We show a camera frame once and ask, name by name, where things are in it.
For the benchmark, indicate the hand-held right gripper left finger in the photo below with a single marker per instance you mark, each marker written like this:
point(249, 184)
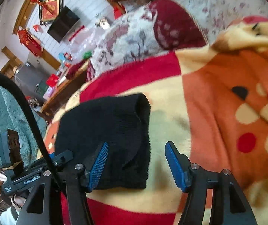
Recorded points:
point(98, 166)

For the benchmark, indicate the floral white maroon pillow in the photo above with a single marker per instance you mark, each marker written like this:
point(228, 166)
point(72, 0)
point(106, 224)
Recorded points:
point(136, 35)

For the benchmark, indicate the wooden bed footboard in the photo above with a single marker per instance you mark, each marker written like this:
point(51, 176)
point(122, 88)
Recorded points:
point(61, 93)

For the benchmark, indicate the black wall television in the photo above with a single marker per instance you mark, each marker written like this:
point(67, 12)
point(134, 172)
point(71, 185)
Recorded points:
point(63, 24)

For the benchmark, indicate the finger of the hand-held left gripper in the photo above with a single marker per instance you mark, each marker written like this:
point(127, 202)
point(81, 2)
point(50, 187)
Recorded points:
point(62, 157)

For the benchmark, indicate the pale floral bed sheet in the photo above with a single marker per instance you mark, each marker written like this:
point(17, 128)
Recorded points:
point(227, 2)

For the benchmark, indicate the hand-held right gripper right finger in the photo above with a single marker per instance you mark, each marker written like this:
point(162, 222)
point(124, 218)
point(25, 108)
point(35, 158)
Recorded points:
point(176, 164)

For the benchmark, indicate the black pants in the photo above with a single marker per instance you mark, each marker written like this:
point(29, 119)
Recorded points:
point(105, 126)

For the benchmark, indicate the red gift box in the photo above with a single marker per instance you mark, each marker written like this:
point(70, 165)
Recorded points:
point(52, 80)

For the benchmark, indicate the colourful toy figures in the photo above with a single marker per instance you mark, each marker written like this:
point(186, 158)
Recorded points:
point(64, 58)

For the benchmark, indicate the teal fleece cloth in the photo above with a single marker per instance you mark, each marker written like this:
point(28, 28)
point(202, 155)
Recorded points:
point(5, 112)

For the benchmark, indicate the clear plastic bag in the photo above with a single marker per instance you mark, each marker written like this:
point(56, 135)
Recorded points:
point(87, 42)

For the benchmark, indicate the red hanging wall decoration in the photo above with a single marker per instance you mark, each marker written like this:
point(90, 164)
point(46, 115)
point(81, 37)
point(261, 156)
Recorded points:
point(29, 42)

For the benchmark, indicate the red yellow orange printed blanket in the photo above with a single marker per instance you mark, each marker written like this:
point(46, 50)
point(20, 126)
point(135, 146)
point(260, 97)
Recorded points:
point(206, 86)

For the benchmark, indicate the framed red diamond decoration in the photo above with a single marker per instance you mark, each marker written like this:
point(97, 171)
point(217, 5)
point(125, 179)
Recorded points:
point(50, 9)

